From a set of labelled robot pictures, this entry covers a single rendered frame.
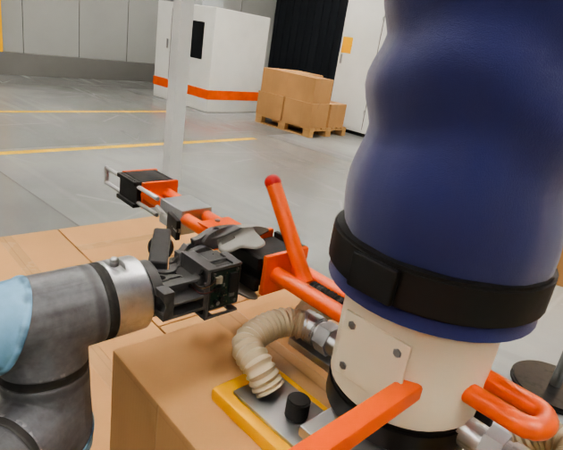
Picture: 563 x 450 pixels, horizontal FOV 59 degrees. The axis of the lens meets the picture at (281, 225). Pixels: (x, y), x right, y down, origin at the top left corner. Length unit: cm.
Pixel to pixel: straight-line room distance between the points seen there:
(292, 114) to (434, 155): 768
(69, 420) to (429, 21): 52
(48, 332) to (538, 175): 47
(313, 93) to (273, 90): 86
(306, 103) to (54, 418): 748
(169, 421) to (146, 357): 12
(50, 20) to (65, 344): 1083
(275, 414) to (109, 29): 1144
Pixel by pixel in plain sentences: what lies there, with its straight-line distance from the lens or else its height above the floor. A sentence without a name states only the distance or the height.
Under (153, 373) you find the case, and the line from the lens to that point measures 70.
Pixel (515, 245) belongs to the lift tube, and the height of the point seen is 125.
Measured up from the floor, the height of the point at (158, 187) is 109.
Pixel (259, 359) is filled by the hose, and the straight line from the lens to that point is 62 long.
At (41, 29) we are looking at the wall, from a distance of 1123.
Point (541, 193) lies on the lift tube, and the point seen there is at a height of 130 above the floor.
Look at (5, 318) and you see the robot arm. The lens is 54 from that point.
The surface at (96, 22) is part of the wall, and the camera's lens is 1173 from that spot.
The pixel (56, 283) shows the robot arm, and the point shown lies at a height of 111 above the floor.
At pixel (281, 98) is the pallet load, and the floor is 48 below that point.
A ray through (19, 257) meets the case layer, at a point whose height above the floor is 54.
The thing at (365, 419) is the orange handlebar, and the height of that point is 109.
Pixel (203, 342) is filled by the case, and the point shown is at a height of 95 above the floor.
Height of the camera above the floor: 138
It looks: 20 degrees down
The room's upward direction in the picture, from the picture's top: 9 degrees clockwise
